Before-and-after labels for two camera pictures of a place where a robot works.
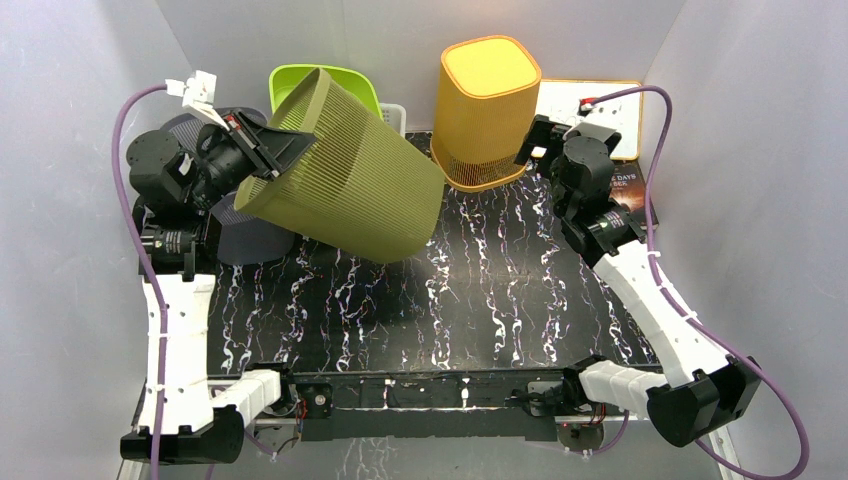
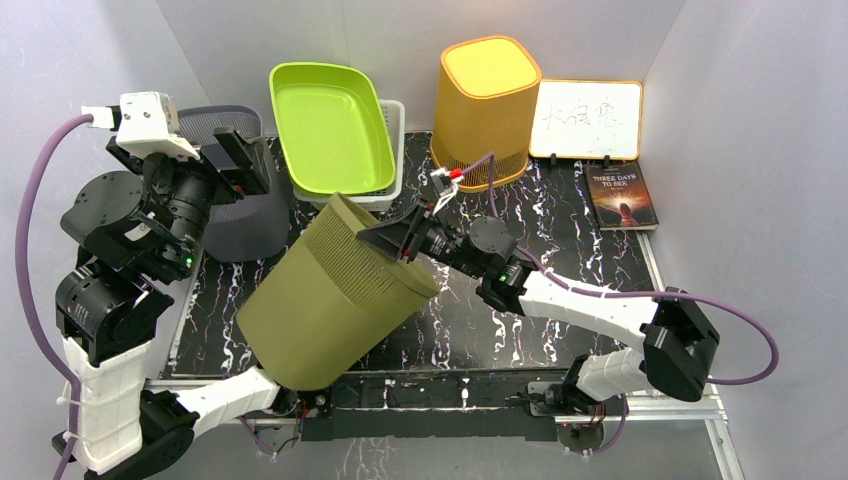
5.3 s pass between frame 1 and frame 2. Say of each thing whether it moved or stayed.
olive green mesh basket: moved
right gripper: moved
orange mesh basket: stayed
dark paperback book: stayed
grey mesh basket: stayed
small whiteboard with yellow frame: stayed
